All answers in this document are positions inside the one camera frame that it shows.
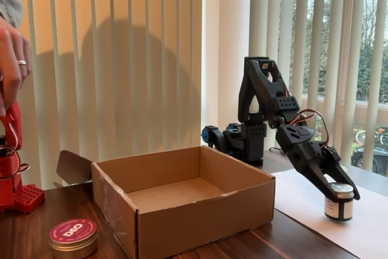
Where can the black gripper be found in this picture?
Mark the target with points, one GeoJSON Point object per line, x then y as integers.
{"type": "Point", "coordinates": [307, 153]}

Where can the dark jar with silver lid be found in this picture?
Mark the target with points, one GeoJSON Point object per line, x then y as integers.
{"type": "Point", "coordinates": [341, 207]}

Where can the red leader arm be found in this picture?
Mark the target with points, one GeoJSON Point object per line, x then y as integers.
{"type": "Point", "coordinates": [9, 174]}

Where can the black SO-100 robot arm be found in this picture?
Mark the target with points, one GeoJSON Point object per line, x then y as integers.
{"type": "Point", "coordinates": [260, 83]}

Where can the open cardboard box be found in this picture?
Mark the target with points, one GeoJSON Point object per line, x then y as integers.
{"type": "Point", "coordinates": [182, 219]}

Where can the person's left hand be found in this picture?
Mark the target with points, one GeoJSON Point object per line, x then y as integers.
{"type": "Point", "coordinates": [12, 59]}

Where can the black car outside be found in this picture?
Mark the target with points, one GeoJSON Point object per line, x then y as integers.
{"type": "Point", "coordinates": [359, 156]}

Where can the white paper sheet with circles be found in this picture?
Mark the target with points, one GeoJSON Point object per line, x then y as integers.
{"type": "Point", "coordinates": [373, 222]}

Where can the parked bicycle outside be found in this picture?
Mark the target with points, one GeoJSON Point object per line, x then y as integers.
{"type": "Point", "coordinates": [381, 134]}

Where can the white vertical window blinds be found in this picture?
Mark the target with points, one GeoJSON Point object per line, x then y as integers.
{"type": "Point", "coordinates": [315, 43]}
{"type": "Point", "coordinates": [91, 59]}

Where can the round tin with pink lid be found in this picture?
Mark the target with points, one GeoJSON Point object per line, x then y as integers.
{"type": "Point", "coordinates": [72, 237]}

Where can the beige window frame bar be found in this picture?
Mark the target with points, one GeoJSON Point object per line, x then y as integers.
{"type": "Point", "coordinates": [362, 113]}

